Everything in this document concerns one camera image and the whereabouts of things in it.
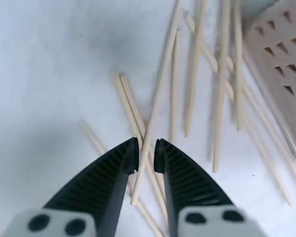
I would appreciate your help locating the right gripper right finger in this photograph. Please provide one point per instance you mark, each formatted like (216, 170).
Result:
(187, 182)

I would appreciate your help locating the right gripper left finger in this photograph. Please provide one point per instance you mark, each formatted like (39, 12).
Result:
(88, 187)

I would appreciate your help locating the beige perforated plastic basket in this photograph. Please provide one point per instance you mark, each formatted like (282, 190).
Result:
(281, 61)

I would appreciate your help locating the wooden chopstick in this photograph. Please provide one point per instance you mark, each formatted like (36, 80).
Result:
(132, 98)
(269, 160)
(162, 74)
(281, 140)
(175, 86)
(122, 96)
(93, 138)
(222, 86)
(196, 61)
(238, 74)

